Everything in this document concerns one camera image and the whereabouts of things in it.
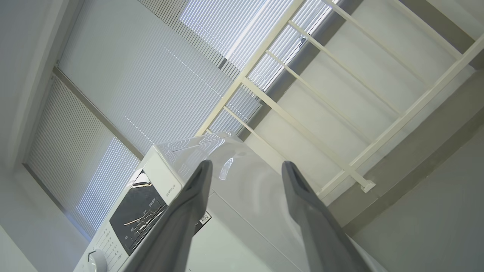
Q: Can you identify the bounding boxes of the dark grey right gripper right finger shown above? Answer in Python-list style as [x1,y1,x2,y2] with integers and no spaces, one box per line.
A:
[281,161,373,272]

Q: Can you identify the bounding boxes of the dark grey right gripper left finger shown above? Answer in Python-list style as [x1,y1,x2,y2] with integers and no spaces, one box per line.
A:
[123,160,213,272]

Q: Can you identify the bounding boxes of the white front-load washing machine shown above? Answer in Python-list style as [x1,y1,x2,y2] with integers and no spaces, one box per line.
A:
[74,132,386,272]

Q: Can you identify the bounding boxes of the white washing machine control knob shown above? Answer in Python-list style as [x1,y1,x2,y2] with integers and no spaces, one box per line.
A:
[86,249,108,272]

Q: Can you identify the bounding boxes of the grey slatted window blinds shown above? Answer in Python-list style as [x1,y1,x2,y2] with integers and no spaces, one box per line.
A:
[23,0,341,238]

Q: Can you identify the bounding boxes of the white metal rack frame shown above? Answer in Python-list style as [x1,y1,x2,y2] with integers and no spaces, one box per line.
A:
[195,0,484,201]

